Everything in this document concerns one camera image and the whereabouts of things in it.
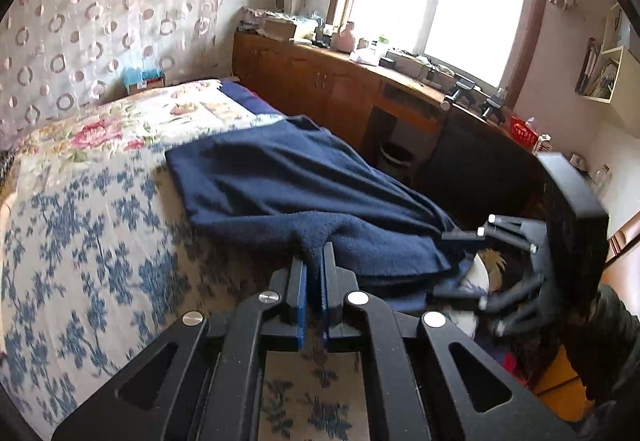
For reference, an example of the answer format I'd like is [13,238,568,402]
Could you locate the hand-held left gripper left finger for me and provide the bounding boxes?
[52,257,308,441]

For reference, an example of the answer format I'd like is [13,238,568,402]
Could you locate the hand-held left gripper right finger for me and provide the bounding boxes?
[321,242,576,441]

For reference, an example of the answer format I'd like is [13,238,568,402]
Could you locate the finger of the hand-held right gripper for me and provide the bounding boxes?
[432,266,548,337]
[442,215,548,254]

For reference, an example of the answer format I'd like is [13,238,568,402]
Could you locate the navy t-shirt with orange print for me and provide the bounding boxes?
[165,115,483,314]

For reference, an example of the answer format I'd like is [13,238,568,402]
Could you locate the person's right forearm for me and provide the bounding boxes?
[565,283,640,422]

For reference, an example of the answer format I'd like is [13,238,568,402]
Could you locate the doll with yellow hair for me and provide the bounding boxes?
[450,248,508,317]

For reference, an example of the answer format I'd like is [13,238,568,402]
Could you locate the red plastic basket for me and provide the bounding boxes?
[509,116,540,152]

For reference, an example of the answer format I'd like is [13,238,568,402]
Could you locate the grey device on stand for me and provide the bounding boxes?
[480,88,508,122]
[441,76,477,112]

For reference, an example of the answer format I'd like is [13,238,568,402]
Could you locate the black trash bin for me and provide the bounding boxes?
[378,142,416,184]

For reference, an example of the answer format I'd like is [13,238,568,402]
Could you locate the white and blue floral bedcover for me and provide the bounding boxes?
[0,153,371,441]

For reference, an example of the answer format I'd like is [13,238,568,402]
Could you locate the navy blue bedsheet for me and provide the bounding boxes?
[220,77,288,122]

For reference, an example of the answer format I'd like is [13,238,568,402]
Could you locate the wooden cabinet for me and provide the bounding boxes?
[232,31,541,182]

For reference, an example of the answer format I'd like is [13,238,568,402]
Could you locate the white plastic bag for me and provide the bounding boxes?
[349,48,383,66]

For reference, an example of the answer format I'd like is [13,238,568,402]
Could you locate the floral quilt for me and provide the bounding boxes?
[20,78,286,162]

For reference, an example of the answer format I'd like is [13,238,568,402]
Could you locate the pink figurine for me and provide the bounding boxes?
[334,21,357,52]

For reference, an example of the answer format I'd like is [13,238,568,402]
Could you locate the cardboard box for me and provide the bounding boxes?
[262,16,301,42]

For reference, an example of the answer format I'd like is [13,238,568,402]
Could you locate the box with blue bag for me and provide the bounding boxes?
[122,67,166,96]

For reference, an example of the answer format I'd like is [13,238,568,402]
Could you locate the stack of folded fabrics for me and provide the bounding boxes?
[240,7,273,34]

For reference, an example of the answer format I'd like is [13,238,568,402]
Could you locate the white wall shelf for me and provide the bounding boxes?
[575,3,626,104]

